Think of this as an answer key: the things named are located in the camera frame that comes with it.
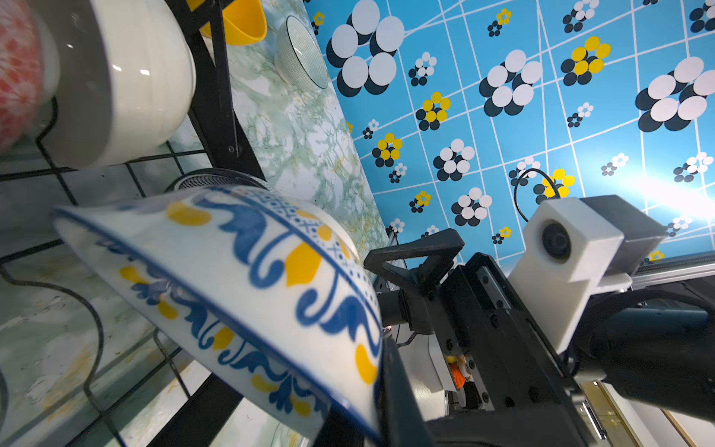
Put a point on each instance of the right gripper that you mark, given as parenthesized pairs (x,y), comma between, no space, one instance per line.
(503,357)

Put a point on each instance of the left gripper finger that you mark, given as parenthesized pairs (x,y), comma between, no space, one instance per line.
(400,420)

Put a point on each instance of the blue yellow floral bowl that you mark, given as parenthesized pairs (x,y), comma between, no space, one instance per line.
(268,293)

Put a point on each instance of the dark blue patterned bowl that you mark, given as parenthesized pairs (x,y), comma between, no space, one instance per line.
(218,177)

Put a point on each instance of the plain white bowl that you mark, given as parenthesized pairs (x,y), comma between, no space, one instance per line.
(126,79)

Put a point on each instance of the black floral pink bowl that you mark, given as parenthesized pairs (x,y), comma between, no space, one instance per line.
(21,70)

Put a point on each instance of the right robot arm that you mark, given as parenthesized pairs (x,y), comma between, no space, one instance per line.
(653,346)

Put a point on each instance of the black two-tier dish rack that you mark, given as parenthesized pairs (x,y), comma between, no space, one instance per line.
(227,147)

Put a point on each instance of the pale green glass bowl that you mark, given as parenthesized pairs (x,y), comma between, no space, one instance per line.
(298,59)

